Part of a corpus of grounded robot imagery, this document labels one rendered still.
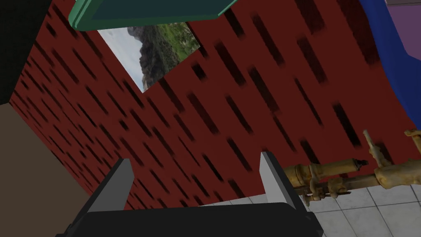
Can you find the mountain landscape wall picture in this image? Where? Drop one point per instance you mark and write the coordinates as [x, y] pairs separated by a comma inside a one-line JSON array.
[[154, 52]]

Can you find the green framed panel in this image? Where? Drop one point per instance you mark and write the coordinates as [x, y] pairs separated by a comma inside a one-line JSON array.
[[144, 13]]

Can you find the brass pipe fitting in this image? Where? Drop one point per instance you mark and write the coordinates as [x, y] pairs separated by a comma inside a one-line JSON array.
[[355, 174]]

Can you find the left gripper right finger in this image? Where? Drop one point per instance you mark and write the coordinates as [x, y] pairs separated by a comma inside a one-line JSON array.
[[275, 182]]

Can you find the blue and purple curtain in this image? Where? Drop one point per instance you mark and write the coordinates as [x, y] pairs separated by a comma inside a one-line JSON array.
[[399, 49]]

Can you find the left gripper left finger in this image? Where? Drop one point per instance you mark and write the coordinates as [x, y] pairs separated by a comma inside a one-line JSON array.
[[113, 189]]

